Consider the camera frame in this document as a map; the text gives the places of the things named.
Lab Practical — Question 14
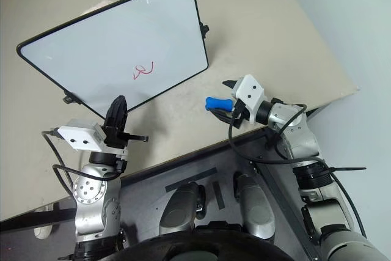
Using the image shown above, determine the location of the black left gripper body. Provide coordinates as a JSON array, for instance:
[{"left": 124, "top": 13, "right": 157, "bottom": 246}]
[{"left": 103, "top": 123, "right": 131, "bottom": 154}]

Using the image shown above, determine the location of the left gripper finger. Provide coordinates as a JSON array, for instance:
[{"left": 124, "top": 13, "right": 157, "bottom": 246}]
[
  {"left": 117, "top": 95, "right": 128, "bottom": 134},
  {"left": 106, "top": 95, "right": 120, "bottom": 128}
]

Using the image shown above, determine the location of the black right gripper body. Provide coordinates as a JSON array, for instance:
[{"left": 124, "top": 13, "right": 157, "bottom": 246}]
[{"left": 229, "top": 81, "right": 250, "bottom": 130}]

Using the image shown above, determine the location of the blue eraser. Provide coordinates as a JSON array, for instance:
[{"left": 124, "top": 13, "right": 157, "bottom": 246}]
[{"left": 205, "top": 97, "right": 235, "bottom": 112}]

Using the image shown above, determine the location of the red marker scribble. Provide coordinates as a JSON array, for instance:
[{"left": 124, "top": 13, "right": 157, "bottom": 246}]
[{"left": 132, "top": 61, "right": 156, "bottom": 80}]

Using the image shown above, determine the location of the long grey tape strip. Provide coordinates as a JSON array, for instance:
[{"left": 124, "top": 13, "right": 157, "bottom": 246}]
[{"left": 164, "top": 167, "right": 218, "bottom": 193}]

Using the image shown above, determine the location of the black-framed whiteboard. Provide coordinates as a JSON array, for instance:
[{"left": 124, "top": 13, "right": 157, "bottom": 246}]
[{"left": 16, "top": 0, "right": 210, "bottom": 120}]

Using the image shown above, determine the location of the short grey tape strip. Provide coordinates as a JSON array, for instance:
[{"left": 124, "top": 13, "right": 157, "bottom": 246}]
[{"left": 212, "top": 181, "right": 226, "bottom": 210}]

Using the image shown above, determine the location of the silver right robot leg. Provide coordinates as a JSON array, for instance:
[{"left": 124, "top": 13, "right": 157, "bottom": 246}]
[{"left": 232, "top": 171, "right": 276, "bottom": 241}]

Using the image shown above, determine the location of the silver robot leg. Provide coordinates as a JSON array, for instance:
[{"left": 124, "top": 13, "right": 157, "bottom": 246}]
[
  {"left": 232, "top": 171, "right": 276, "bottom": 241},
  {"left": 158, "top": 180, "right": 206, "bottom": 238}
]

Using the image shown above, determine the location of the silver left robot leg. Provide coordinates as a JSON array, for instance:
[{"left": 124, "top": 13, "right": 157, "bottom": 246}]
[{"left": 158, "top": 180, "right": 206, "bottom": 238}]

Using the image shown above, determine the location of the white shoe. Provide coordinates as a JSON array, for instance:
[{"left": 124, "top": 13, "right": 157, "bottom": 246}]
[{"left": 32, "top": 205, "right": 55, "bottom": 240}]

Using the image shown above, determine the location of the dark robot torso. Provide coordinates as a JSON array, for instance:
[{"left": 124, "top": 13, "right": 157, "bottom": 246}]
[{"left": 115, "top": 220, "right": 277, "bottom": 261}]

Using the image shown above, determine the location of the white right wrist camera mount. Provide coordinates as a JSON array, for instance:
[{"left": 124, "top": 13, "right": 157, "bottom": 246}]
[{"left": 232, "top": 74, "right": 265, "bottom": 125}]

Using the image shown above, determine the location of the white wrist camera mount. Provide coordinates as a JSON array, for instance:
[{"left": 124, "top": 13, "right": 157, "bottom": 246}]
[
  {"left": 56, "top": 118, "right": 106, "bottom": 152},
  {"left": 232, "top": 74, "right": 265, "bottom": 125}
]

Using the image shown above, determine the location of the black cable tie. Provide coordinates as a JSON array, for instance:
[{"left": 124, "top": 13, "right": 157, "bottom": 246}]
[
  {"left": 125, "top": 134, "right": 150, "bottom": 143},
  {"left": 320, "top": 166, "right": 367, "bottom": 175}
]

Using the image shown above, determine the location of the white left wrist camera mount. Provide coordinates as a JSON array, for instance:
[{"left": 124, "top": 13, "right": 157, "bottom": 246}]
[{"left": 56, "top": 118, "right": 106, "bottom": 152}]

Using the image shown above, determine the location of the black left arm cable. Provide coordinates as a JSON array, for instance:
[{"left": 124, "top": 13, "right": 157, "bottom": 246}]
[{"left": 40, "top": 127, "right": 123, "bottom": 201}]

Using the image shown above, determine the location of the black table frame bar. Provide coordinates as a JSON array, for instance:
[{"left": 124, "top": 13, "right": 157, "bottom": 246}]
[{"left": 0, "top": 207, "right": 78, "bottom": 233}]

